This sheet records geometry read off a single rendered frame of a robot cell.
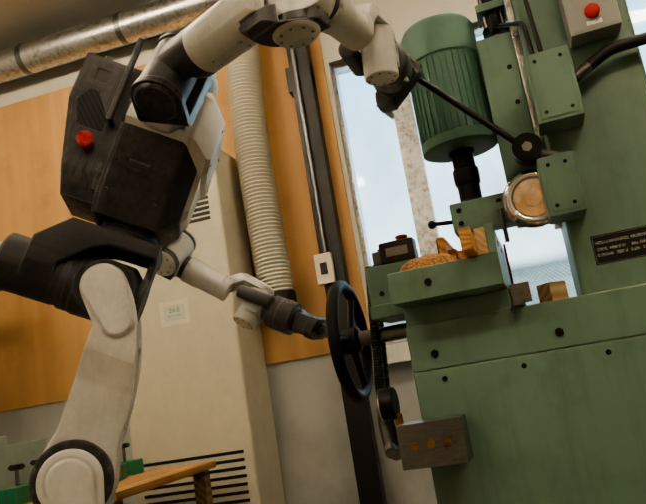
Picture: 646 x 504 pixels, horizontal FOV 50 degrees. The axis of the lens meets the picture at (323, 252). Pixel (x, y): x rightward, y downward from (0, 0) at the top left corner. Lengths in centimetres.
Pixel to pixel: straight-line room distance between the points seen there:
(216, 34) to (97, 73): 36
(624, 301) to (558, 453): 30
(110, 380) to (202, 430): 151
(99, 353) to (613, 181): 106
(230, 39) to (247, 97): 193
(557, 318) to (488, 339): 13
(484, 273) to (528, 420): 29
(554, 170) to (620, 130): 19
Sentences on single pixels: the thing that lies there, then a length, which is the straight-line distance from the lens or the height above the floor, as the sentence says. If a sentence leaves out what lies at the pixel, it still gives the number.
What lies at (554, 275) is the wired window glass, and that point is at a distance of 295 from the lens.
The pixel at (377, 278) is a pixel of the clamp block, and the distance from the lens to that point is 156.
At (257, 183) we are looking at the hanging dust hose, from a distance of 296.
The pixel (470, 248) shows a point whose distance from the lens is 122.
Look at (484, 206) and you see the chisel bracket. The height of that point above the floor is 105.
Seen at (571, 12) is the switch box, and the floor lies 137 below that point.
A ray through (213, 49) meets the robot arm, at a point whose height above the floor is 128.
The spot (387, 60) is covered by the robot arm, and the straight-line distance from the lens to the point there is 133.
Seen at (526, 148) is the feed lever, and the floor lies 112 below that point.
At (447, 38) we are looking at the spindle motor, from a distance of 167.
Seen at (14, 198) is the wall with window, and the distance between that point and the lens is 380.
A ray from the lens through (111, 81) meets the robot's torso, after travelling 146.
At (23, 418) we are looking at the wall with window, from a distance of 365.
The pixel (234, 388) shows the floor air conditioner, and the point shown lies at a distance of 277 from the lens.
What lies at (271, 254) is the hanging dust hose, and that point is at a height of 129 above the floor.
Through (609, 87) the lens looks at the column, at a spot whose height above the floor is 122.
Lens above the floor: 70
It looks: 12 degrees up
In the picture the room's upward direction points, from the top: 9 degrees counter-clockwise
